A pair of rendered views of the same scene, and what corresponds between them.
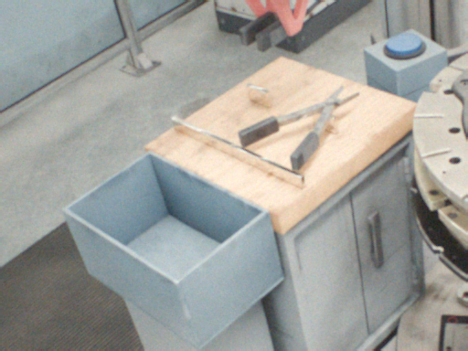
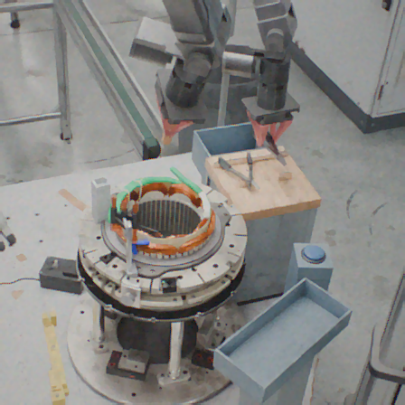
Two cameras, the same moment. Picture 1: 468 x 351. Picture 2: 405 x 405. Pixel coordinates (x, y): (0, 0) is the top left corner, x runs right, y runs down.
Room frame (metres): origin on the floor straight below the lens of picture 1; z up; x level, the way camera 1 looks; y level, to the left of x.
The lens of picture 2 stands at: (0.91, -1.27, 2.03)
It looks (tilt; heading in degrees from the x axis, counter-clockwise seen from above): 39 degrees down; 106
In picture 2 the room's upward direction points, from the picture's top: 5 degrees clockwise
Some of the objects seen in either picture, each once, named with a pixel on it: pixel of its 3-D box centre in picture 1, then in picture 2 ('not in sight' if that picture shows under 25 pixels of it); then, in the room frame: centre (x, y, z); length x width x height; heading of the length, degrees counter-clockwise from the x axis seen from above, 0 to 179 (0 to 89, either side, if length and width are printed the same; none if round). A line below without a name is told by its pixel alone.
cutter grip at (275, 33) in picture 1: (274, 34); not in sight; (0.66, -0.02, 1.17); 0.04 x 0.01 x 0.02; 132
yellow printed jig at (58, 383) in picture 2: not in sight; (53, 356); (0.38, -0.42, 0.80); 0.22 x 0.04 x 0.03; 125
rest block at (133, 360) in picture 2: not in sight; (134, 360); (0.55, -0.39, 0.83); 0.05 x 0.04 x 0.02; 8
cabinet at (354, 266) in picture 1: (302, 240); (253, 230); (0.68, -0.01, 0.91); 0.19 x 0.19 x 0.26; 40
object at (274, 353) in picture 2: not in sight; (275, 380); (0.83, -0.40, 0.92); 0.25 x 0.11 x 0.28; 66
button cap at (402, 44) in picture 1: (404, 43); (314, 252); (0.83, -0.16, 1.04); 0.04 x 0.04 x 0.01
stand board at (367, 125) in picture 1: (281, 134); (261, 182); (0.68, -0.01, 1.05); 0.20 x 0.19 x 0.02; 130
